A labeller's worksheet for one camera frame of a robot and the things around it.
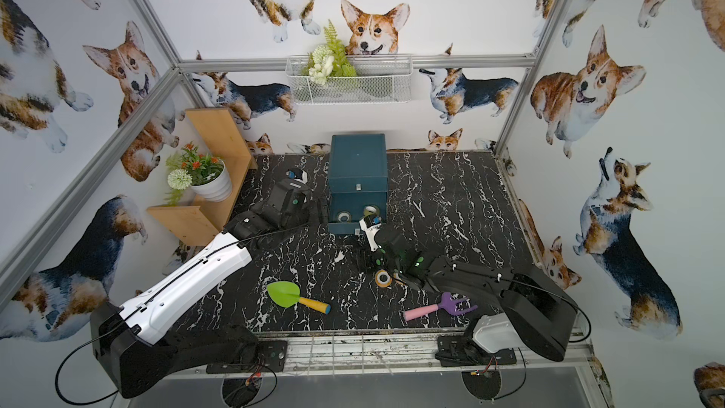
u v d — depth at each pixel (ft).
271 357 2.41
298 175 2.23
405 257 2.09
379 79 3.04
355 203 2.92
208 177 3.09
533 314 1.39
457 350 2.43
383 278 2.88
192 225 2.74
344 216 3.01
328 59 2.56
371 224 2.40
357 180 2.89
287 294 2.75
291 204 1.87
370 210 2.96
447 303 2.73
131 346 1.22
